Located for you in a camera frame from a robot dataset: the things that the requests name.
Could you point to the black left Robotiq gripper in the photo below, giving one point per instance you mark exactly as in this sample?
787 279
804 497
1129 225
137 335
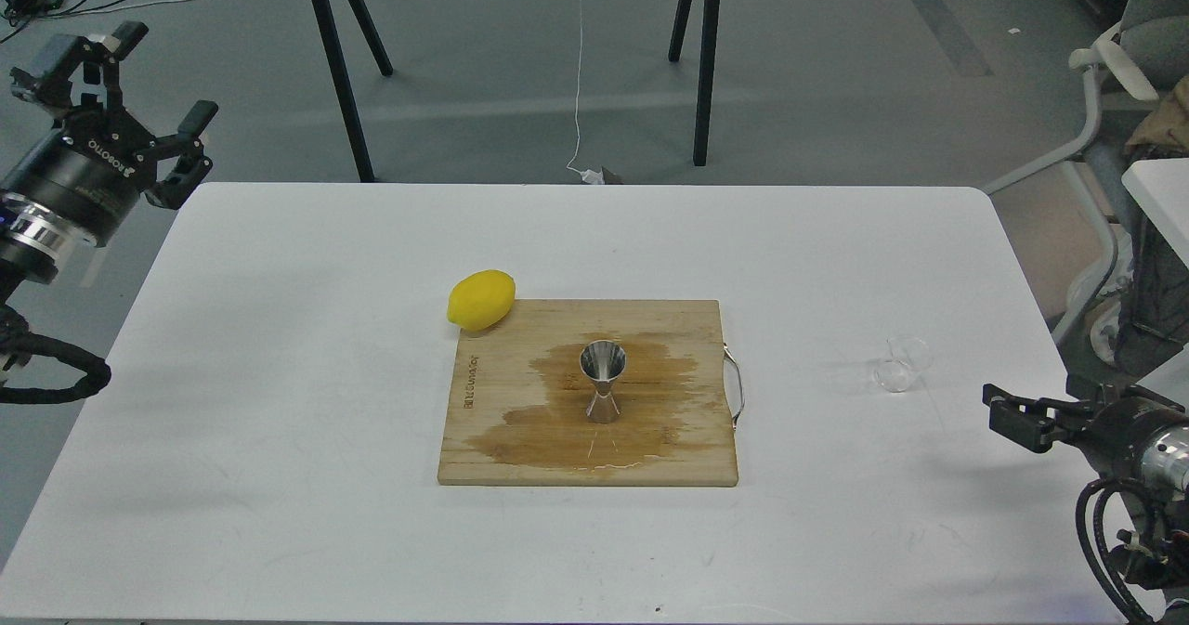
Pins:
85 170

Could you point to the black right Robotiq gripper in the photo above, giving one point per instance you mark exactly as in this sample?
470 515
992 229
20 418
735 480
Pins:
1139 436

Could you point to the clear small glass cup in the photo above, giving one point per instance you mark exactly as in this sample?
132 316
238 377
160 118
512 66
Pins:
902 364

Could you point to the steel double jigger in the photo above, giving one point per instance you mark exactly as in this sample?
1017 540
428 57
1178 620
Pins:
603 362

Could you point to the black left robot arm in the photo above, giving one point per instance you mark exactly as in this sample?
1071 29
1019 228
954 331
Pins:
39 369

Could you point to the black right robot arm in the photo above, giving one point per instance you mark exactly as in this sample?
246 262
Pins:
1131 520

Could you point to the white office chair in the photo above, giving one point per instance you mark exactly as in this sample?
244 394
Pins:
1125 74

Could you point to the yellow lemon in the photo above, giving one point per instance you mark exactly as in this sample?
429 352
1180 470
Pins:
478 302

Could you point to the wooden cutting board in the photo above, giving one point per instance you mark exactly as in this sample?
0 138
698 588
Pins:
516 414

